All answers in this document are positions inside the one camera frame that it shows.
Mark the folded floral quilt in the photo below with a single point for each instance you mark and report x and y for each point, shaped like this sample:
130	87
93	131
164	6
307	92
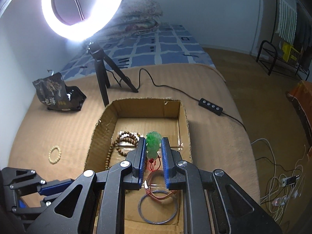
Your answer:
141	12

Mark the black metal clothes rack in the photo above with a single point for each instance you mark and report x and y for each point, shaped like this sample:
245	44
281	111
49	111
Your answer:
276	9

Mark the striped towel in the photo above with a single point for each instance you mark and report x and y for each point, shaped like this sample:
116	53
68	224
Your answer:
287	17

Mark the white power strip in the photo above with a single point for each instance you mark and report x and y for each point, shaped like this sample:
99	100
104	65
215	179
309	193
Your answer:
290	180

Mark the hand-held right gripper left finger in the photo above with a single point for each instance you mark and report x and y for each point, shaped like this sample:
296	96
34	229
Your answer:
142	160

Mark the black tripod stand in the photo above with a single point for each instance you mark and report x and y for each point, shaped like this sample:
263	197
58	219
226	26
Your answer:
100	68

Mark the tan ribbed blanket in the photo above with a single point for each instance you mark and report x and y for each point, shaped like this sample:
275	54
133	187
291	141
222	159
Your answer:
214	151

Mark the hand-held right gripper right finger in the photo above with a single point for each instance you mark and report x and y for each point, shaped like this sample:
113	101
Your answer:
165	160

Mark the cardboard box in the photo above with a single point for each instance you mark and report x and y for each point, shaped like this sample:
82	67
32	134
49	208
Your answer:
146	109

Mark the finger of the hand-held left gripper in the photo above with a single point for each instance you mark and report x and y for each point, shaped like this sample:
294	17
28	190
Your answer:
56	186
31	209

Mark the dark hanging clothes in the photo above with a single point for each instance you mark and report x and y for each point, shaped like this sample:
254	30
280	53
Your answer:
303	29

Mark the yellow box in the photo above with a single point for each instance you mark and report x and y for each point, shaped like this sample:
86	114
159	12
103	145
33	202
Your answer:
291	53

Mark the thin round bangle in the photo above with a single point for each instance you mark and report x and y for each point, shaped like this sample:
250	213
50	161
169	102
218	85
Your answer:
140	206

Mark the blue checked bed sheet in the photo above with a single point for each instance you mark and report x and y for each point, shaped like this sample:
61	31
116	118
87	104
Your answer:
165	51

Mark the dark printed snack bag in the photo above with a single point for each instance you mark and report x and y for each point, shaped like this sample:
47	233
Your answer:
56	95

